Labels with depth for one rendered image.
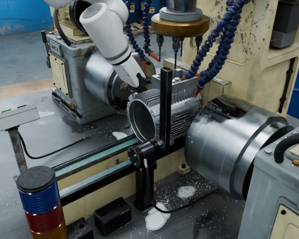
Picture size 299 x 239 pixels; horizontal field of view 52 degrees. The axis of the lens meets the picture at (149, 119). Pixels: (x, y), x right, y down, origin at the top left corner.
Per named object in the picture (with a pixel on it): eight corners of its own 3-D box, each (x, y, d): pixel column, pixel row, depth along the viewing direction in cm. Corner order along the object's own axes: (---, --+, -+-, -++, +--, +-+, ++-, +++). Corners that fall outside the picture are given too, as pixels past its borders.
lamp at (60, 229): (59, 218, 60) (55, 201, 57) (72, 238, 55) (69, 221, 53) (28, 234, 56) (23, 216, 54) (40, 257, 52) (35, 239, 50)
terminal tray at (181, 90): (177, 86, 113) (178, 67, 109) (197, 96, 106) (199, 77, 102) (151, 94, 107) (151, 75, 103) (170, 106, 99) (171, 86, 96)
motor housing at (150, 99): (168, 117, 124) (170, 73, 114) (202, 138, 110) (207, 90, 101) (126, 133, 113) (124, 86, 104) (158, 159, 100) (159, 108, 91)
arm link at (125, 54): (97, 53, 93) (102, 60, 95) (112, 61, 87) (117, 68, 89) (116, 35, 95) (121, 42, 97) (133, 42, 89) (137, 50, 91)
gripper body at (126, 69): (100, 57, 95) (117, 81, 103) (118, 66, 88) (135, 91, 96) (117, 41, 96) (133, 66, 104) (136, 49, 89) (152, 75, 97)
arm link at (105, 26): (110, 37, 95) (98, 59, 91) (87, 1, 86) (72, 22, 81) (132, 34, 91) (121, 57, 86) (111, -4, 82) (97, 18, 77)
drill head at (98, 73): (116, 81, 156) (114, 32, 143) (163, 108, 131) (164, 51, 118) (71, 94, 143) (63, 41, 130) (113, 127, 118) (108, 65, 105)
